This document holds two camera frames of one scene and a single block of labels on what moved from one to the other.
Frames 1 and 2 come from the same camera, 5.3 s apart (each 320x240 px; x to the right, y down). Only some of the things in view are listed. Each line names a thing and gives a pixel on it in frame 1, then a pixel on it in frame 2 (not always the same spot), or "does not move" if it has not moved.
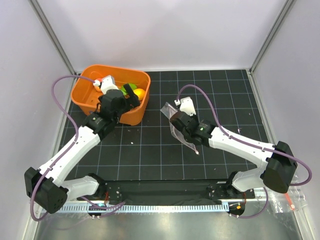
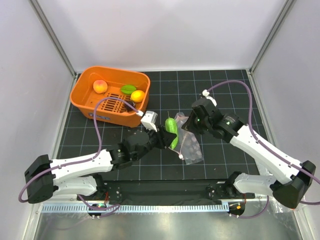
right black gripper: [195, 117] to [189, 125]
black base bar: [173, 192] does not move
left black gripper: [132, 98] to [168, 137]
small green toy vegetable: [133, 86] does not move
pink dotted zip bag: [168, 109] to [188, 147]
